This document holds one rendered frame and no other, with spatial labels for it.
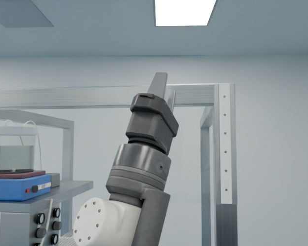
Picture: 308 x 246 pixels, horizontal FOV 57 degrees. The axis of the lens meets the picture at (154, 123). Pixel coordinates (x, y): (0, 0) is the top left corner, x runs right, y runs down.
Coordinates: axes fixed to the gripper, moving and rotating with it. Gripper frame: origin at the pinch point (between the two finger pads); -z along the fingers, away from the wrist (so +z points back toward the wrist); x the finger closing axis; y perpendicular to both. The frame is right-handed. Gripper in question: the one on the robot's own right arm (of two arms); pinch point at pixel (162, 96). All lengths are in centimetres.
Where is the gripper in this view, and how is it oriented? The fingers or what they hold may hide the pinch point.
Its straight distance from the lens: 50.2
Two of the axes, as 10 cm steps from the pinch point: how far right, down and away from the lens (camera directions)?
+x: -3.3, -4.5, -8.3
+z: -2.6, 8.9, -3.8
